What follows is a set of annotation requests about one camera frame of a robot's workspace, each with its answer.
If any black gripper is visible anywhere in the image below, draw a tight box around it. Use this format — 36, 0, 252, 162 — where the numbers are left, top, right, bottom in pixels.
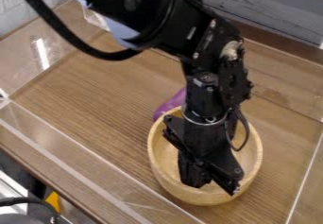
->
163, 113, 244, 196

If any purple toy eggplant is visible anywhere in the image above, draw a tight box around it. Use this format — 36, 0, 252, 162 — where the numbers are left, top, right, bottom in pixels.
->
152, 88, 185, 121

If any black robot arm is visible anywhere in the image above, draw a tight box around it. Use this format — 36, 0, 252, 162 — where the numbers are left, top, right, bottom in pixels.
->
25, 0, 253, 195

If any brown wooden bowl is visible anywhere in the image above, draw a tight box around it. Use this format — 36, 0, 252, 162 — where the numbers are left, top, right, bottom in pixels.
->
148, 107, 264, 206

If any yellow black device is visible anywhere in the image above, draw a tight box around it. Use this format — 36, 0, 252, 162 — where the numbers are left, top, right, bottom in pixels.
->
44, 191, 73, 224

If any clear acrylic enclosure wall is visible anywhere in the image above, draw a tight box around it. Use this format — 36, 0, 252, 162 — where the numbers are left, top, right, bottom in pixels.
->
0, 0, 323, 224

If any black cable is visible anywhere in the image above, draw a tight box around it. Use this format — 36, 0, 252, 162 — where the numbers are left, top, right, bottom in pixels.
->
0, 196, 60, 224

